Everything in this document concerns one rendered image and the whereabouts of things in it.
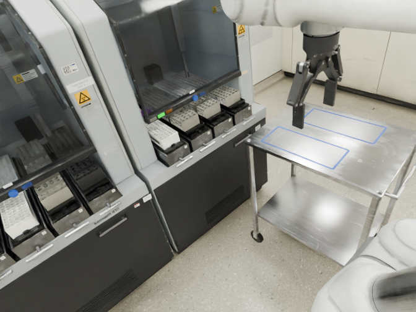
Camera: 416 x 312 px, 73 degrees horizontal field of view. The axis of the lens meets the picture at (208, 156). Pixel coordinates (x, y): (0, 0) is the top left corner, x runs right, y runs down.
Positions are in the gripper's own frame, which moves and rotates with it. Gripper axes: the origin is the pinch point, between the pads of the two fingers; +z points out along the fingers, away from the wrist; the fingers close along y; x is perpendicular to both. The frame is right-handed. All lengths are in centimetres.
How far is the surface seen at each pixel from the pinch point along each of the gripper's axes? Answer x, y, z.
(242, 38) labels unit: 75, 49, 5
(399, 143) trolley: -8, 52, 38
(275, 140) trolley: 33, 23, 38
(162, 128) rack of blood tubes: 80, -8, 33
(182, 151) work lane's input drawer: 66, -7, 42
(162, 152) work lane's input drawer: 70, -16, 39
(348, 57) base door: 102, 219, 80
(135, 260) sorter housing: 66, -53, 90
